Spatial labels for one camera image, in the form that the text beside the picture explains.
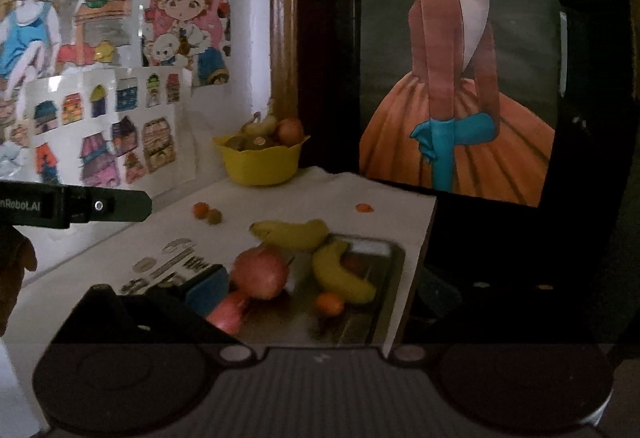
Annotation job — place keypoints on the orange dress figure painting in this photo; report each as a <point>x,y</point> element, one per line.
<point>450,93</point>

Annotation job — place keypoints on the small orange tomato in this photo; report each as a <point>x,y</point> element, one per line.
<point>201,209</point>

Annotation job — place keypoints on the round orange fruit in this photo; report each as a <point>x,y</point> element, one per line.
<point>290,131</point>

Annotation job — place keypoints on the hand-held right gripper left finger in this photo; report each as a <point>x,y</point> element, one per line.
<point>205,293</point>

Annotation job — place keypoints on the house drawings poster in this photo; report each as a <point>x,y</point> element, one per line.
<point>100,138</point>

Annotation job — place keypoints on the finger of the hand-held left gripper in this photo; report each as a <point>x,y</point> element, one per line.
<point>75,205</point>

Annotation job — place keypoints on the greenish banana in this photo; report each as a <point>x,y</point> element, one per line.
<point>262,124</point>

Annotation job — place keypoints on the cartoon girl puppy poster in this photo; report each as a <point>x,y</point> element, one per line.
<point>185,13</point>

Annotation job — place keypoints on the person's left hand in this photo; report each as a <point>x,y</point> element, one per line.
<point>10,268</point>

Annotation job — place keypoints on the large yellow banana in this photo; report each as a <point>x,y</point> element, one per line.
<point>340,280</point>

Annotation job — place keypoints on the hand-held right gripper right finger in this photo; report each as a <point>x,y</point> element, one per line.
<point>440,298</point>

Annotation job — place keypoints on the metal tray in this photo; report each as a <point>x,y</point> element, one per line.
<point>365,318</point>

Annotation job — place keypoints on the wooden frame post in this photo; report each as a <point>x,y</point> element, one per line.
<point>284,18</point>

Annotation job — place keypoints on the red apple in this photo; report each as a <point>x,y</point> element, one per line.
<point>227,315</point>
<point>259,273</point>

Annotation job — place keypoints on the yellow plastic bowl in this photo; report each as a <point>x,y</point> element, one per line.
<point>260,166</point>

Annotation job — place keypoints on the small green kiwi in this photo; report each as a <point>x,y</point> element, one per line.
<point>215,217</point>

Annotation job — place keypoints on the red cherry tomato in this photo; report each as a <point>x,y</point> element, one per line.
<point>330,304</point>
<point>354,264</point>

